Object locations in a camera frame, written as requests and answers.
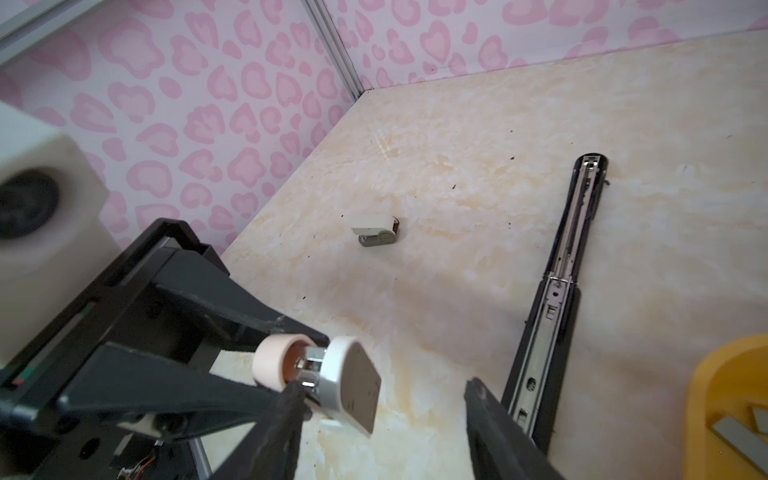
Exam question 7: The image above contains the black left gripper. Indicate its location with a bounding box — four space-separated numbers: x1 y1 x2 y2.
1 219 330 479

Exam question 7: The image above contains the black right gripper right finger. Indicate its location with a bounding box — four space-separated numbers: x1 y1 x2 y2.
464 378 564 480

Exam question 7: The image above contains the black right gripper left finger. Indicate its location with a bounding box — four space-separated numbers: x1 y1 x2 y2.
210 382 308 480

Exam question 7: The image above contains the yellow plastic tray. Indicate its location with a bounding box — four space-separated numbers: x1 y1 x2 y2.
683 334 767 479

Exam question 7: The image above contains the staple strip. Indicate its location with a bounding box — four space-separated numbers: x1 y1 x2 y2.
710 415 767 476

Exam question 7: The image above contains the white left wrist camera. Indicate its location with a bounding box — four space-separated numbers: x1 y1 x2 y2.
1 104 120 367

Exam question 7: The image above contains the aluminium frame bar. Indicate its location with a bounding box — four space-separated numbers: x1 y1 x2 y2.
300 0 364 101

